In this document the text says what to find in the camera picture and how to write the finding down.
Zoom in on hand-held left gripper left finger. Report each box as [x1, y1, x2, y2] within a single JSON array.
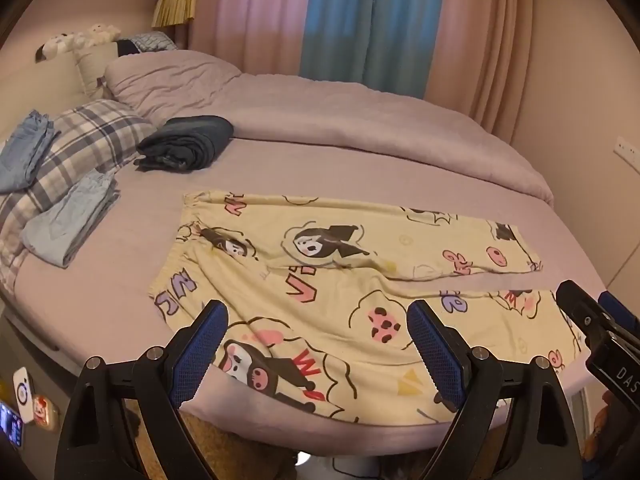
[[55, 299, 230, 480]]

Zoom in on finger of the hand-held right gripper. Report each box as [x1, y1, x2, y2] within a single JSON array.
[[556, 280, 621, 348], [597, 291, 640, 333]]

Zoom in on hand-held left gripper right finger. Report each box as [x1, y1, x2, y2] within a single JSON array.
[[406, 299, 583, 480]]

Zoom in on yellow cartoon print pants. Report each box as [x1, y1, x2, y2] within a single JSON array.
[[148, 190, 583, 426]]

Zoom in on folded dark pants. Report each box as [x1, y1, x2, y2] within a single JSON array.
[[136, 115, 235, 174]]

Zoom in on bed with purple sheet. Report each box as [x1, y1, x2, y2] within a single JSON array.
[[0, 50, 593, 456]]

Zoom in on orange cartoon charm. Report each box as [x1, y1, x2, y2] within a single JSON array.
[[32, 394, 57, 429]]

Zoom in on folded light blue jeans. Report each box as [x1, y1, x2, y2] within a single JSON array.
[[22, 169, 121, 268], [0, 109, 61, 195]]

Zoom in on smartphone with lit screen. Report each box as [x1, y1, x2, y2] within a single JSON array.
[[0, 400, 27, 449]]

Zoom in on plaid pillow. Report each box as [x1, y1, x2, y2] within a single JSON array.
[[0, 99, 157, 296]]

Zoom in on purple duvet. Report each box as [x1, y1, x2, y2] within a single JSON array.
[[104, 50, 554, 207]]

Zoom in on beige headboard cushion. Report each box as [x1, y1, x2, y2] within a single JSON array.
[[35, 41, 122, 101]]

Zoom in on blue checked pillow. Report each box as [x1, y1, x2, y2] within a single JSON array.
[[117, 31, 179, 56]]

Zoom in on blue curtain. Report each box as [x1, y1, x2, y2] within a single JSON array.
[[299, 0, 449, 104]]

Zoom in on pile of stuffed toys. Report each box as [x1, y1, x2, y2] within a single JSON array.
[[36, 22, 122, 63]]

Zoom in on pink curtain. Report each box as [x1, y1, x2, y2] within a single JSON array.
[[187, 0, 319, 79]]

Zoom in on yellow fringed hanging cloth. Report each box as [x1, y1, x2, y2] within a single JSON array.
[[151, 0, 199, 29]]

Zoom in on white wall power strip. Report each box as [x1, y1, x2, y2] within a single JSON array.
[[614, 135, 640, 160]]

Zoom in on white camera shaped charm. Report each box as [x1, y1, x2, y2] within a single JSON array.
[[12, 366, 34, 406]]

